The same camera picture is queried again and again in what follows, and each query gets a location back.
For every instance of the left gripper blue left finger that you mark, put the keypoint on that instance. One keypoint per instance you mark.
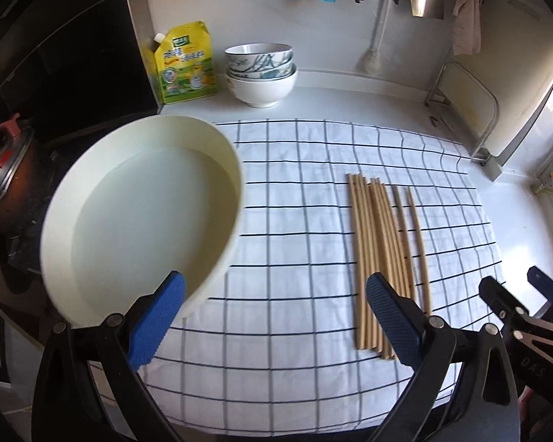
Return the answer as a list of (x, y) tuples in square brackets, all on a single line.
[(150, 317)]

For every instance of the dark cooking pot with lid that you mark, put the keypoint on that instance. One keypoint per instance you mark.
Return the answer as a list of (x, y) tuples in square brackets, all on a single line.
[(16, 172)]

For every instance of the hanging pink towel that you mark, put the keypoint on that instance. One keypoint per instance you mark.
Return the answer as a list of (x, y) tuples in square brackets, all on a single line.
[(466, 31)]

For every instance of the yellow detergent refill pouch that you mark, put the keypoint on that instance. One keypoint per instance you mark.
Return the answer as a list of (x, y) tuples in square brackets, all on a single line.
[(184, 63)]

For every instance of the blue patterned bowl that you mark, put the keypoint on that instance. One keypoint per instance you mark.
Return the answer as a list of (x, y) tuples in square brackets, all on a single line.
[(259, 61)]

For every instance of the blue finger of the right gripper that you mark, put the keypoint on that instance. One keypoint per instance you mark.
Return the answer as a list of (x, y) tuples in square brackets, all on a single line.
[(500, 301), (541, 282)]

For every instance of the white wall pipe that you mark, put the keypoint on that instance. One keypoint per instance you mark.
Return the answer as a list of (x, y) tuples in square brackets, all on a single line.
[(372, 58)]

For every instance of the metal folding rack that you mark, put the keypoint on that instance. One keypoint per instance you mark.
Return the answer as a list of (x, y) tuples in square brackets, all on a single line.
[(466, 106)]

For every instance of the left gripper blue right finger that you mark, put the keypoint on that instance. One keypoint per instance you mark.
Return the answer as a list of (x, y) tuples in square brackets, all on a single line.
[(401, 319)]

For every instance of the large white ceramic bowl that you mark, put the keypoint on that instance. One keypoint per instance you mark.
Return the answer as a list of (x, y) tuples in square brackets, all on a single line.
[(262, 93)]

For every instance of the white oval plastic basin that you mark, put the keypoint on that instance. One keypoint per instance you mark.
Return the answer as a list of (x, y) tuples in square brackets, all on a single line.
[(161, 194)]

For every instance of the white checked cloth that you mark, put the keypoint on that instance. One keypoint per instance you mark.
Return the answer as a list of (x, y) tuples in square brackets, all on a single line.
[(273, 351)]

